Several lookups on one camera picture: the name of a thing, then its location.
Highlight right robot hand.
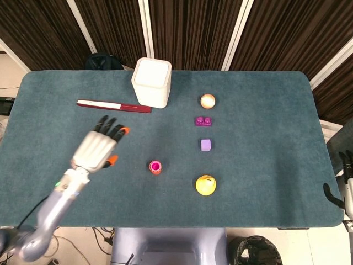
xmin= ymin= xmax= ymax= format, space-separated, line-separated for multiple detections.
xmin=323 ymin=150 xmax=353 ymax=221

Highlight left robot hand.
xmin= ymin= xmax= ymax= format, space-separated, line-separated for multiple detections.
xmin=70 ymin=115 xmax=131 ymax=174

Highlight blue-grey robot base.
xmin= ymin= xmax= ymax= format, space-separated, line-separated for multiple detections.
xmin=110 ymin=227 xmax=228 ymax=265

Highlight red and white flat stick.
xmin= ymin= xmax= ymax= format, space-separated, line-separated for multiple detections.
xmin=77 ymin=99 xmax=153 ymax=114

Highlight orange plastic cup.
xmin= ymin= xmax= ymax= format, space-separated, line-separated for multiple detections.
xmin=149 ymin=160 xmax=163 ymax=176

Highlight white square bin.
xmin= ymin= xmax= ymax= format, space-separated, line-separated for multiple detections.
xmin=131 ymin=57 xmax=172 ymax=109

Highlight black backpack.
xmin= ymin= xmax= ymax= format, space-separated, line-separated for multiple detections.
xmin=84 ymin=52 xmax=124 ymax=71

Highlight black box on floor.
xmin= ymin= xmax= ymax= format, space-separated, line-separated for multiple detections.
xmin=0 ymin=96 xmax=14 ymax=116

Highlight teal tablecloth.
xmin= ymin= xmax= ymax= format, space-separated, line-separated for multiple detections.
xmin=0 ymin=70 xmax=343 ymax=229

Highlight black trash bag bin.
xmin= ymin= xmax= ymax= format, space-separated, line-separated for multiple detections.
xmin=228 ymin=235 xmax=282 ymax=265

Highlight magenta building brick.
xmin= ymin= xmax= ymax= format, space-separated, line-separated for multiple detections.
xmin=195 ymin=116 xmax=213 ymax=128

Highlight yellow toy pear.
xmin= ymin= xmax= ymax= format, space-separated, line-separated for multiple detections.
xmin=195 ymin=174 xmax=217 ymax=197

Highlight peach coloured ball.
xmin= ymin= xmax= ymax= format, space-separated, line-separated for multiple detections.
xmin=200 ymin=93 xmax=216 ymax=109

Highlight dark brown pleated curtain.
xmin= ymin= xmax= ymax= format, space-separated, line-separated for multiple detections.
xmin=0 ymin=0 xmax=353 ymax=126

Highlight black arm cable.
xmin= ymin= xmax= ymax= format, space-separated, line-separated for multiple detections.
xmin=19 ymin=197 xmax=49 ymax=229

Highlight black floor cables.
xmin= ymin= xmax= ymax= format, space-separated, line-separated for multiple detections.
xmin=92 ymin=227 xmax=114 ymax=247

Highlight white partition post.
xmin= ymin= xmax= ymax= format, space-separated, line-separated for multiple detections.
xmin=66 ymin=0 xmax=98 ymax=54
xmin=221 ymin=0 xmax=254 ymax=71
xmin=137 ymin=0 xmax=154 ymax=59
xmin=309 ymin=44 xmax=353 ymax=91
xmin=0 ymin=38 xmax=31 ymax=72

